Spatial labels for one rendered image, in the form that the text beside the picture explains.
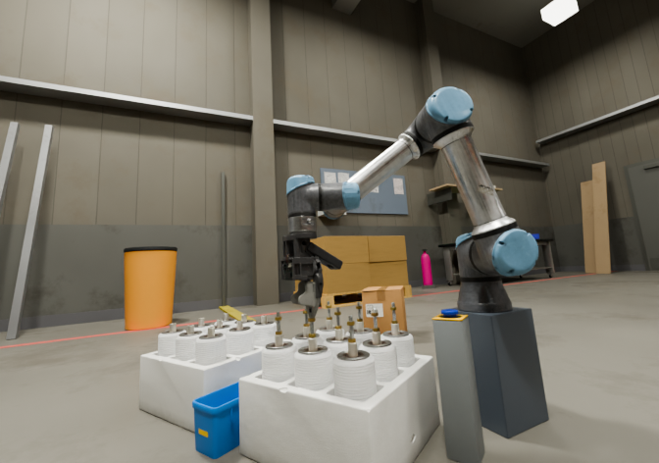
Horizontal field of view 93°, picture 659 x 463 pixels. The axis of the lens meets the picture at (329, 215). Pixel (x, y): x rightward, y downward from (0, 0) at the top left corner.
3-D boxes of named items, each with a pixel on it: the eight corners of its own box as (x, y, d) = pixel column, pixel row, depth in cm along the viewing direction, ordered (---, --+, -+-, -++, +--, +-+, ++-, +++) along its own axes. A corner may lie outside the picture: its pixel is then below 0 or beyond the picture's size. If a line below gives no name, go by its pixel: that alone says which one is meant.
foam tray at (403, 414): (329, 396, 111) (326, 343, 114) (440, 423, 88) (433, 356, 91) (238, 454, 79) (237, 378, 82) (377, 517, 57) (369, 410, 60)
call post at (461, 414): (454, 443, 78) (440, 315, 83) (485, 451, 74) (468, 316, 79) (446, 458, 73) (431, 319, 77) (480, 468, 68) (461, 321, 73)
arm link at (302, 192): (317, 173, 81) (284, 174, 81) (320, 214, 79) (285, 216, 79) (316, 180, 89) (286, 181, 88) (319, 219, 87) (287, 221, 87)
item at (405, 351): (384, 394, 93) (380, 331, 96) (418, 394, 92) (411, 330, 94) (383, 409, 84) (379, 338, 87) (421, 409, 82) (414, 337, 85)
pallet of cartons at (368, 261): (290, 302, 424) (288, 243, 437) (375, 293, 482) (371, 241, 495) (320, 309, 337) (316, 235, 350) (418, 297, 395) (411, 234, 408)
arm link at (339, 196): (353, 187, 93) (317, 189, 92) (359, 177, 82) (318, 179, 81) (355, 214, 92) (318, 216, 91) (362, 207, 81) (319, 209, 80)
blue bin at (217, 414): (273, 405, 107) (271, 368, 109) (296, 412, 100) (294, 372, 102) (189, 449, 83) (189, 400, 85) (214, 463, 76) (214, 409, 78)
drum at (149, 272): (120, 327, 303) (124, 250, 314) (174, 320, 327) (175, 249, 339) (118, 334, 263) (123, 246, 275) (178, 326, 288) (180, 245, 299)
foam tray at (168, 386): (229, 374, 142) (229, 333, 145) (294, 388, 120) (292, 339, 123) (137, 408, 110) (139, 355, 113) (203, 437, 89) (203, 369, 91)
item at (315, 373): (296, 422, 79) (293, 347, 82) (333, 417, 81) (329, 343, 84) (297, 442, 70) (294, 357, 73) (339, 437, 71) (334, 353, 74)
